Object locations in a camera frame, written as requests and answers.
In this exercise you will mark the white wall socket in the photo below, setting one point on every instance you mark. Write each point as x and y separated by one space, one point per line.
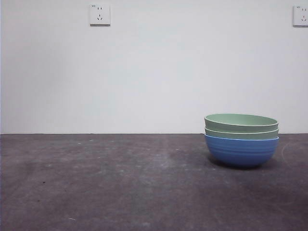
100 14
300 15

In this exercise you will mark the green ribbed bowl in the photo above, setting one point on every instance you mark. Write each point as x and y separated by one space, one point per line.
240 135
240 120

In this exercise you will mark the blue ribbed bowl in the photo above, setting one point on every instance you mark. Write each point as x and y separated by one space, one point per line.
240 154

